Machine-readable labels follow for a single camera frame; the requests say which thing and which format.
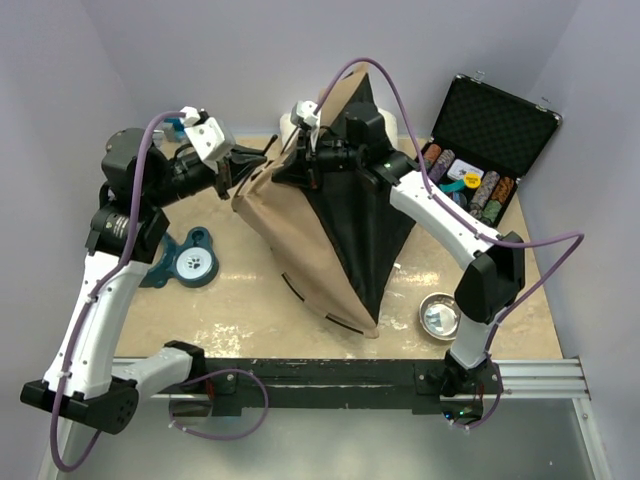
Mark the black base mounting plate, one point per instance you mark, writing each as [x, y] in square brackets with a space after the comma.
[420, 386]

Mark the black tent pole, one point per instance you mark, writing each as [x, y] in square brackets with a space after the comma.
[270, 143]

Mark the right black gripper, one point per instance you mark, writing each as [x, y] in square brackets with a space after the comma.
[302, 168]

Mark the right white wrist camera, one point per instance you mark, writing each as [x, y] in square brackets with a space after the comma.
[306, 116]

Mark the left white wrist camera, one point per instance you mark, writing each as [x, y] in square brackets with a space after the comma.
[209, 137]

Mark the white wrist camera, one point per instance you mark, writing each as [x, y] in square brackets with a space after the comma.
[306, 116]
[209, 137]

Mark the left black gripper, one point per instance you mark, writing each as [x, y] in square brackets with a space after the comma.
[240, 158]

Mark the yellow dealer button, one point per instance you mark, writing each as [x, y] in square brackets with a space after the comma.
[472, 180]

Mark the white card deck box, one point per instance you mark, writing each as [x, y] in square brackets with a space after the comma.
[459, 169]

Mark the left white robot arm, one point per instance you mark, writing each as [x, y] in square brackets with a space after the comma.
[81, 385]

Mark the tan black pet tent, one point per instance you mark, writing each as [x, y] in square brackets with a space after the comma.
[335, 247]

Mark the steel pet bowl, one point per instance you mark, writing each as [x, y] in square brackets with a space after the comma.
[440, 316]

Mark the black poker chip case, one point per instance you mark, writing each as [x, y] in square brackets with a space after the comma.
[493, 130]

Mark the teal ribbon tag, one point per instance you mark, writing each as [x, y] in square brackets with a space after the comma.
[456, 186]

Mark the teal pet bowl holder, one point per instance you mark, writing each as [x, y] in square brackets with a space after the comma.
[192, 263]

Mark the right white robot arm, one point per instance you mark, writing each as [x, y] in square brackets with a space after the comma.
[469, 244]

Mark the white pillow cushion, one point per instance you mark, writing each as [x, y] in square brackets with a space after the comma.
[287, 128]

